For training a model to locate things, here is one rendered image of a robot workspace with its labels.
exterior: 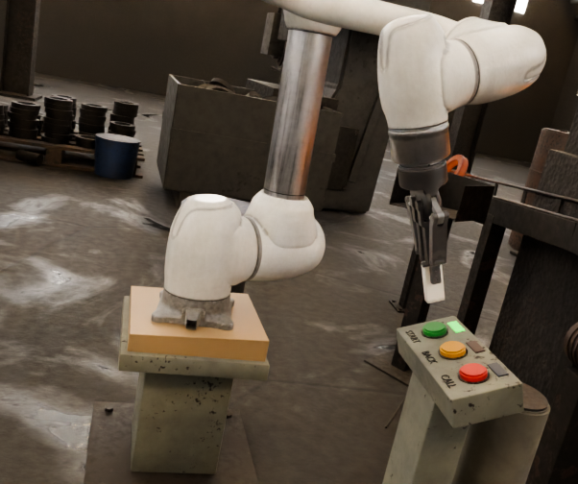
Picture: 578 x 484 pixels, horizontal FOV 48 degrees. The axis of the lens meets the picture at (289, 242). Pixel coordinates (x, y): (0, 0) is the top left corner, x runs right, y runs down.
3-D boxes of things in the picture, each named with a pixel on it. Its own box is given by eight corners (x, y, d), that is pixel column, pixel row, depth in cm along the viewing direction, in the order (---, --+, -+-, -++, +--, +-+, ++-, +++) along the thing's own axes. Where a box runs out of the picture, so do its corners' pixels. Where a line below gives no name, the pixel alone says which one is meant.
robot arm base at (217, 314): (147, 328, 138) (150, 303, 136) (159, 294, 159) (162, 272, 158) (232, 338, 140) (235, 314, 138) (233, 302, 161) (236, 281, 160)
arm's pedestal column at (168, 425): (80, 509, 138) (96, 379, 130) (93, 407, 175) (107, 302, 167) (262, 512, 148) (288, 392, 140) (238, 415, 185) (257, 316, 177)
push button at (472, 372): (480, 370, 98) (479, 359, 97) (493, 383, 94) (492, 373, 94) (455, 375, 97) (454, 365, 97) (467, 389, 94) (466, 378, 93)
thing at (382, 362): (384, 345, 255) (430, 166, 235) (441, 375, 238) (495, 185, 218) (352, 354, 240) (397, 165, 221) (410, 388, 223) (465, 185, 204)
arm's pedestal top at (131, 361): (117, 371, 134) (120, 353, 133) (122, 309, 164) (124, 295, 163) (267, 381, 143) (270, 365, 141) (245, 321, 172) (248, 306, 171)
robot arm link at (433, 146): (434, 115, 103) (438, 152, 105) (379, 125, 102) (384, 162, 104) (458, 121, 94) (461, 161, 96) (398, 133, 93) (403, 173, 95)
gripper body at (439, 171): (455, 160, 96) (460, 219, 99) (433, 151, 104) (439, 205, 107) (407, 170, 96) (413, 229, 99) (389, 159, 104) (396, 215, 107)
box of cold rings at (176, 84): (289, 197, 495) (310, 93, 474) (320, 228, 418) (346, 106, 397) (153, 178, 466) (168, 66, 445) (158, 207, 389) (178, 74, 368)
